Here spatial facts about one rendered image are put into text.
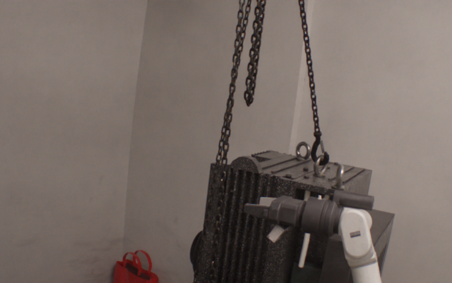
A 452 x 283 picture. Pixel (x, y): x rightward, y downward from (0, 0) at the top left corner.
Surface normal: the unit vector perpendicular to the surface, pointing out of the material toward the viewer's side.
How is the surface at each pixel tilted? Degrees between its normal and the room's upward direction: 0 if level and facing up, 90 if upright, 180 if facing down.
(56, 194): 90
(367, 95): 90
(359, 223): 78
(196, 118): 90
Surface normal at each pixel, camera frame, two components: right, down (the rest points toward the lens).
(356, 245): -0.37, -0.12
